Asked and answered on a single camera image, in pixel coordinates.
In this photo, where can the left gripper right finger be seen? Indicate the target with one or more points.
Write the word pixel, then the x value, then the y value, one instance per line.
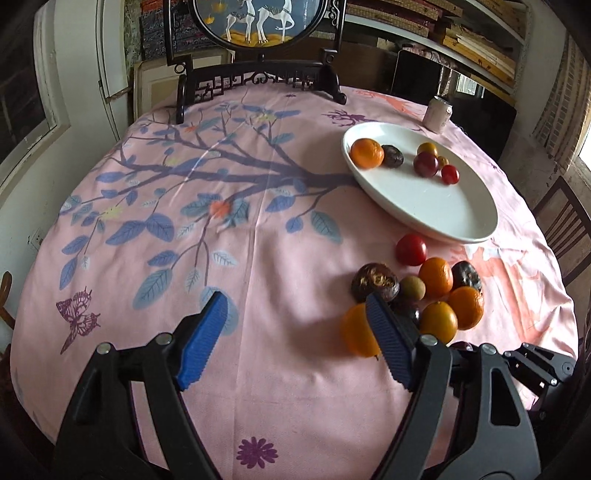
pixel 492 436

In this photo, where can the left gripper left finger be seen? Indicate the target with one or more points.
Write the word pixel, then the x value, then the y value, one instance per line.
pixel 99 436

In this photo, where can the dark cherry with stem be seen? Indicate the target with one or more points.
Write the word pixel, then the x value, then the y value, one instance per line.
pixel 462 346

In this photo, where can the large mandarin with stem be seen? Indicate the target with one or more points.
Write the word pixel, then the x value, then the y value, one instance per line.
pixel 468 305

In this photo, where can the orange kumquat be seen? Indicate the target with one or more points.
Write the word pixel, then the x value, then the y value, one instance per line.
pixel 439 319
pixel 428 147

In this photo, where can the dark purple cherry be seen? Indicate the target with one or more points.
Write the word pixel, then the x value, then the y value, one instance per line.
pixel 406 309

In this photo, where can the large dark passion fruit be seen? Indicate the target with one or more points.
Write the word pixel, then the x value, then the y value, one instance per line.
pixel 465 275

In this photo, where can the orange fruit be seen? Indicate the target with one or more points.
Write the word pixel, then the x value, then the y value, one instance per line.
pixel 357 334

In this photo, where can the brown longan fruit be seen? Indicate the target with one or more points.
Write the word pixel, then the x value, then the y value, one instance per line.
pixel 442 161

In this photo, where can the small mandarin on table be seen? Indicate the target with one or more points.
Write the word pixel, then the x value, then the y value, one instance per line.
pixel 436 274

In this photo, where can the small tan longan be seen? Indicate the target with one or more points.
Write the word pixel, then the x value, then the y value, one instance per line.
pixel 413 288

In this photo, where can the dark wooden chair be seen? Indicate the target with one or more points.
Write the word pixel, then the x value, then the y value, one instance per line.
pixel 565 224

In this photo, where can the brown-marked passion fruit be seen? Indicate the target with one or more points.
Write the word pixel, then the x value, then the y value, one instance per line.
pixel 375 278

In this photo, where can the white oval plate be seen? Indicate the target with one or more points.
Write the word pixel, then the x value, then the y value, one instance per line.
pixel 462 213

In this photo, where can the red cherry tomato on table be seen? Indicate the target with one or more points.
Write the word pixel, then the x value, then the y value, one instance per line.
pixel 411 250

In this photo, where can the red cherry tomato on plate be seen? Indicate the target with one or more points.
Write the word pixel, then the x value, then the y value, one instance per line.
pixel 450 175

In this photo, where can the dark red plum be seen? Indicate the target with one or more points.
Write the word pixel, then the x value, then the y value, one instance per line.
pixel 426 164

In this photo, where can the dark passion fruit on plate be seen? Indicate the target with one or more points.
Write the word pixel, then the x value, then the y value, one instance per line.
pixel 393 157

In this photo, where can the white beverage can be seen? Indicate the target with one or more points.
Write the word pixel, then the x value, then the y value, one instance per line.
pixel 438 114

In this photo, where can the mandarin on plate left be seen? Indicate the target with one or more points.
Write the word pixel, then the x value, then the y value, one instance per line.
pixel 366 153

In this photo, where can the pink printed tablecloth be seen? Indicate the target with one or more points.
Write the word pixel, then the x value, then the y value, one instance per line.
pixel 250 196

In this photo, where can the round deer painting screen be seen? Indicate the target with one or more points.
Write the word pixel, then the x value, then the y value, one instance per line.
pixel 260 28

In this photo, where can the window frame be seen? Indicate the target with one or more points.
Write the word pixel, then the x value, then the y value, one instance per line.
pixel 33 112

